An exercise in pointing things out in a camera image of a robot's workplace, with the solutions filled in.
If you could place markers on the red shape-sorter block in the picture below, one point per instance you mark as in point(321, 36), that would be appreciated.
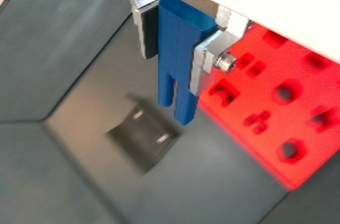
point(277, 103)

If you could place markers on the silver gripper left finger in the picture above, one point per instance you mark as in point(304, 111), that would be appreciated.
point(145, 17)

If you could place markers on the dark curved fixture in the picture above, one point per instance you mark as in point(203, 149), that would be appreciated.
point(144, 135)

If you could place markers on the blue square-circle object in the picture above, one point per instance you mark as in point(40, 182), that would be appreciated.
point(183, 27)

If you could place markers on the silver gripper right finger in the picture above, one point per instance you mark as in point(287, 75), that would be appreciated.
point(211, 52)

